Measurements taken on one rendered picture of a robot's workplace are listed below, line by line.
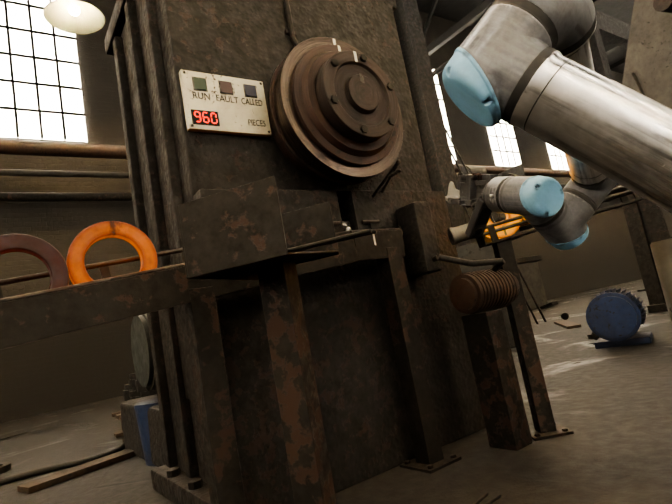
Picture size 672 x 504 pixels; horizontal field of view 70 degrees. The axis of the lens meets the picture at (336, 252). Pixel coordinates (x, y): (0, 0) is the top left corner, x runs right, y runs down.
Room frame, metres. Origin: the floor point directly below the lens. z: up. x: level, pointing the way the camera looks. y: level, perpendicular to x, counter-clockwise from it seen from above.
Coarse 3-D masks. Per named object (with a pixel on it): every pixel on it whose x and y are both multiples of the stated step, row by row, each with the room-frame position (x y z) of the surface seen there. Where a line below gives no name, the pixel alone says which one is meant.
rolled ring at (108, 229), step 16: (96, 224) 1.03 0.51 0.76; (112, 224) 1.04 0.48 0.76; (128, 224) 1.06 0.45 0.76; (80, 240) 1.01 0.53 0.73; (96, 240) 1.04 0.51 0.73; (128, 240) 1.07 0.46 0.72; (144, 240) 1.08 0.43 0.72; (80, 256) 1.01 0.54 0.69; (144, 256) 1.08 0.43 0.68; (80, 272) 1.01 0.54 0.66
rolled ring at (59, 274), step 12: (0, 240) 0.92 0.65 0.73; (12, 240) 0.93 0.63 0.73; (24, 240) 0.95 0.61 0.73; (36, 240) 0.96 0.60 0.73; (0, 252) 0.93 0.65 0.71; (24, 252) 0.97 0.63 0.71; (36, 252) 0.96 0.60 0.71; (48, 252) 0.97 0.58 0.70; (48, 264) 0.97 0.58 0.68; (60, 264) 0.98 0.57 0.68; (60, 276) 0.98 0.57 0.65
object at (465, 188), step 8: (464, 176) 1.25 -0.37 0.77; (472, 176) 1.23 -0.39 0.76; (480, 176) 1.24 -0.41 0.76; (488, 176) 1.19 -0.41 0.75; (496, 176) 1.20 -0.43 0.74; (464, 184) 1.26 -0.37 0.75; (472, 184) 1.24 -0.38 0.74; (480, 184) 1.22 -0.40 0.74; (464, 192) 1.27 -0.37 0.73; (472, 192) 1.25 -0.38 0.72; (480, 192) 1.24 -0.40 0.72; (464, 200) 1.27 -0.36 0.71; (472, 200) 1.25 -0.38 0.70
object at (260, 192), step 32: (224, 192) 0.83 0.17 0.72; (256, 192) 0.80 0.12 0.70; (192, 224) 0.85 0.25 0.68; (224, 224) 0.83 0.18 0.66; (256, 224) 0.81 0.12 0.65; (288, 224) 1.07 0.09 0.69; (320, 224) 1.05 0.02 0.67; (192, 256) 0.85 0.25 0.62; (224, 256) 0.83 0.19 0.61; (256, 256) 0.81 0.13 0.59; (288, 256) 0.84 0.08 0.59; (320, 256) 1.05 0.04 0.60; (288, 288) 0.94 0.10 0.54; (288, 320) 0.94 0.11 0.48; (288, 352) 0.94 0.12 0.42; (288, 384) 0.94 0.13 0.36; (288, 416) 0.95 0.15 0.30; (320, 416) 0.98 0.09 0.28; (288, 448) 0.95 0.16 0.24; (320, 448) 0.96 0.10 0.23; (320, 480) 0.94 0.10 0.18
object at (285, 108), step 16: (304, 48) 1.38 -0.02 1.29; (352, 48) 1.49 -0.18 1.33; (288, 64) 1.34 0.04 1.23; (288, 80) 1.33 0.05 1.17; (288, 96) 1.33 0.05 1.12; (288, 112) 1.32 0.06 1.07; (400, 112) 1.59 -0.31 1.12; (288, 128) 1.35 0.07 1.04; (400, 128) 1.58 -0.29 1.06; (304, 144) 1.34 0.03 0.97; (400, 144) 1.57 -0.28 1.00; (304, 160) 1.41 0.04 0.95; (320, 160) 1.37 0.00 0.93; (336, 160) 1.40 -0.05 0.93; (384, 160) 1.52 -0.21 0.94; (336, 176) 1.46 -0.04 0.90; (352, 176) 1.43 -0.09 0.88; (368, 176) 1.47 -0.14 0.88
